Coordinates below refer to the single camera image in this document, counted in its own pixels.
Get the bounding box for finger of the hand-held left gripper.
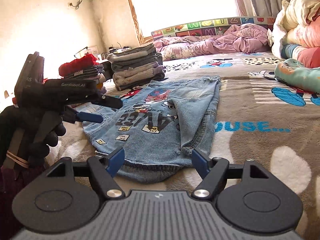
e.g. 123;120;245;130
64;107;104;124
86;94;123;110

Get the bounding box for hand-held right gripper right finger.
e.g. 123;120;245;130
192;149;269;199

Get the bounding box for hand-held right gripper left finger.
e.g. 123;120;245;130
46;147;125;200

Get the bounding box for blue denim jacket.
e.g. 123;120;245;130
82;76;222;183

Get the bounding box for stack of colourful folded clothes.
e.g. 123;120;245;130
59;54;105;90

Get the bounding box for stack of grey folded clothes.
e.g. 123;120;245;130
107;43;166;91

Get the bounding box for person's left hand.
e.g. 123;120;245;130
0;105;67;171

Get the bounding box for dark desk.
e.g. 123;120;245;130
96;45;133;63

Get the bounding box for black desk lamp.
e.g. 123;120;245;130
74;46;88;58

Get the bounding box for cartoon printed brown blanket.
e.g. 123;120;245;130
45;50;320;230

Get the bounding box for colourful alphabet play mat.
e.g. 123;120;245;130
151;17;277;39

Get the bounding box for purple duvet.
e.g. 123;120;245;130
153;23;272;61

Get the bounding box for light blue printed garment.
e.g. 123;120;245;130
274;58;320;93

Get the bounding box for teal striped bedding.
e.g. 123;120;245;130
281;44;300;59

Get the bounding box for pink red quilt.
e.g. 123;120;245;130
285;17;320;69

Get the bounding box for cream floral quilt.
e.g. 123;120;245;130
281;0;320;30

